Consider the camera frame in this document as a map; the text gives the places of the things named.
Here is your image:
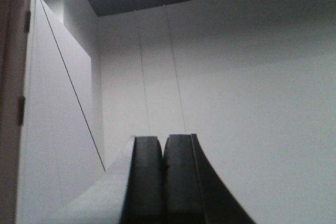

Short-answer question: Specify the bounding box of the upper door hinge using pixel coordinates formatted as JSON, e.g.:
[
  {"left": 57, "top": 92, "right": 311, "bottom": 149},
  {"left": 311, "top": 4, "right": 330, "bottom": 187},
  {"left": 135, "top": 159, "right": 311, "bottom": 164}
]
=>
[{"left": 24, "top": 11, "right": 31, "bottom": 33}]

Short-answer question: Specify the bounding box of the door hinge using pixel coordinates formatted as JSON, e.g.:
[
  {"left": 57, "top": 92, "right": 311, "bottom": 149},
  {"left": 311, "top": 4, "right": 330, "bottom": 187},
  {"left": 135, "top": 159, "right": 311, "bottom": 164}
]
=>
[
  {"left": 18, "top": 96, "right": 26, "bottom": 126},
  {"left": 24, "top": 11, "right": 31, "bottom": 33}
]

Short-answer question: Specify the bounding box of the lower door hinge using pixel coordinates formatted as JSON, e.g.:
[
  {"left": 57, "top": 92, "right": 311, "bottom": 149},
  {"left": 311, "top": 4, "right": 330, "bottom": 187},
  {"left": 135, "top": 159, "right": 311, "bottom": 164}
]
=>
[{"left": 18, "top": 96, "right": 26, "bottom": 126}]

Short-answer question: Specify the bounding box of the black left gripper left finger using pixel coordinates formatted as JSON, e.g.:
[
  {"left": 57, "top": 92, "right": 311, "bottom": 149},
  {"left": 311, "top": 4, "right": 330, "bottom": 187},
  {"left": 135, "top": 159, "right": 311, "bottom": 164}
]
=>
[{"left": 47, "top": 136, "right": 163, "bottom": 223}]

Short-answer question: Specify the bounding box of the brown wooden door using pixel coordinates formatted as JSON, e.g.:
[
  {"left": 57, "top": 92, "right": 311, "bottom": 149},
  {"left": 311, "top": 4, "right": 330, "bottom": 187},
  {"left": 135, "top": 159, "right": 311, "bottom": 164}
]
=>
[{"left": 1, "top": 0, "right": 30, "bottom": 223}]

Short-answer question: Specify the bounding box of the thin dark guy wire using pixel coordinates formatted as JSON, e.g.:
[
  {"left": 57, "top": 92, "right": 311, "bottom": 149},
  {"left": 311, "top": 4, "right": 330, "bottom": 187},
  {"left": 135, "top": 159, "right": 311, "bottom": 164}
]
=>
[{"left": 35, "top": 0, "right": 107, "bottom": 173}]

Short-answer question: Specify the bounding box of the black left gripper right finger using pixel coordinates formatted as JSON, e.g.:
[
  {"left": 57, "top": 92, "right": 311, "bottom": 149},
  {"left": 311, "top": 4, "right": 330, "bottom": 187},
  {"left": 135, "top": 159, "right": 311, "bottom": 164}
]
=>
[{"left": 164, "top": 134, "right": 254, "bottom": 223}]

